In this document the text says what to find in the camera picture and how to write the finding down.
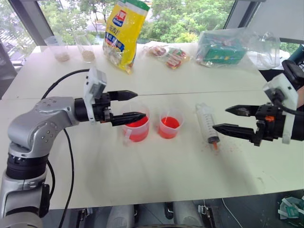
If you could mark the green box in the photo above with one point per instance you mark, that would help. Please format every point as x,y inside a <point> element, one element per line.
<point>224,51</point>

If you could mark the tall clear cup with grains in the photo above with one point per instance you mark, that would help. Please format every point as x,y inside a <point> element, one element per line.
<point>86,51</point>

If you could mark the black rounded device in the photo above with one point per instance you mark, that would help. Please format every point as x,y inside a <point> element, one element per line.
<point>294,71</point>

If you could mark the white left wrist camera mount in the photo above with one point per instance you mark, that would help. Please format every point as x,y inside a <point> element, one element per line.
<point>95,82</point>

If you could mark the clear bag of snack packets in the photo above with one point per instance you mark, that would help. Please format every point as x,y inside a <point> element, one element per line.
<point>172,57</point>

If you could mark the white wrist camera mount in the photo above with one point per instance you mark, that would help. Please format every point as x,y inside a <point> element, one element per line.
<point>95,82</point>
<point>288,95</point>

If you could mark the wide clear cup with grains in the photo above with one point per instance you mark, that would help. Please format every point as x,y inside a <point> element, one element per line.
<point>59,51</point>

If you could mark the large clear plastic bag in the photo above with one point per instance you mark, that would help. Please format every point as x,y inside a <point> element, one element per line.
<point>261,47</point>

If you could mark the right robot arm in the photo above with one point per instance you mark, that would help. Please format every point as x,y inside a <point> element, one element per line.
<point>298,128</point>

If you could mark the grey rounded shape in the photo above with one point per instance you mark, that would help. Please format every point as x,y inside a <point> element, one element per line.
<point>121,217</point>

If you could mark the metal table clamp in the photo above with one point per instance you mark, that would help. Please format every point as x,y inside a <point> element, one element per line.
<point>206,215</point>
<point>85,215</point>

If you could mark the yellow snack bag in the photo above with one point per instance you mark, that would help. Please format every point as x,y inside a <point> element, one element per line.
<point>122,35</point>

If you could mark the black rounded shape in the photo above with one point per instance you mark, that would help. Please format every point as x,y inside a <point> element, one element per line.
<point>169,211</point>

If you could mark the dark window frame pillar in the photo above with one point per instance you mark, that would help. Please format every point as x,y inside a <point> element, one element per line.
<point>31,19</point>
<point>231,14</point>

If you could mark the measuring cup with red liquid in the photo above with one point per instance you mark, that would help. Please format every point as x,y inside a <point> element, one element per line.
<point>137,133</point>

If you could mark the person's bare forearm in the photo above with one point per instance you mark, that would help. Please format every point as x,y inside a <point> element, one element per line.
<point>301,97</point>

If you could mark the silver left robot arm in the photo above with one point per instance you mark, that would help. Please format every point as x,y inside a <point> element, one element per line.
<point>31,128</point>

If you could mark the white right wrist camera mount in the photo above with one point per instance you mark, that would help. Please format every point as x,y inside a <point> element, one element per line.
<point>288,95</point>

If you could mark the small cup with red liquid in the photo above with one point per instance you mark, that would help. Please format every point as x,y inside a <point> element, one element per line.
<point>169,129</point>

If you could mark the green and white packaging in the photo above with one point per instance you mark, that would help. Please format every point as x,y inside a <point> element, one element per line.
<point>291,209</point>

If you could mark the clear plastic syringe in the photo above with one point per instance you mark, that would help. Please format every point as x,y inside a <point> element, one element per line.
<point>207,121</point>

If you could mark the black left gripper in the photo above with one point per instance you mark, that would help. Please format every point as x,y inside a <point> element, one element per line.
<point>102,109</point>

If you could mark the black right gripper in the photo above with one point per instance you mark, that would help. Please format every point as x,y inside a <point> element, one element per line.
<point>272,123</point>

